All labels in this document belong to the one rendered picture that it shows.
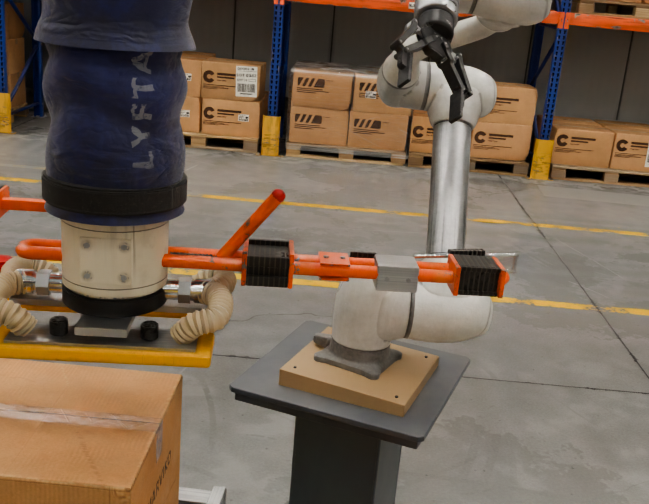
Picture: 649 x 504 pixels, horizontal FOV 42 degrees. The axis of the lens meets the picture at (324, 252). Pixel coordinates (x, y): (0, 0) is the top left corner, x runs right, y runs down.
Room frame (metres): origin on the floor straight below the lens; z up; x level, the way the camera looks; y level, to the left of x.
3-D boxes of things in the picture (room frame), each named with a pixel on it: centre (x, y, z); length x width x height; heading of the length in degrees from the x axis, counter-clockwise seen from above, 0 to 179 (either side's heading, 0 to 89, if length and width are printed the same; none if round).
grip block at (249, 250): (1.33, 0.09, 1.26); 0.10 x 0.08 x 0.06; 5
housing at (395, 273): (1.35, -0.12, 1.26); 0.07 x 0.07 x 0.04; 5
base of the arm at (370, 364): (2.02, -0.10, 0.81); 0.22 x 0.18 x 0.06; 64
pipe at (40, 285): (1.31, 0.34, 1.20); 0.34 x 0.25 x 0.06; 95
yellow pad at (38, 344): (1.22, 0.33, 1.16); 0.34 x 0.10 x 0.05; 95
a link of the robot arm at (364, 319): (2.02, -0.13, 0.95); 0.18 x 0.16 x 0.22; 93
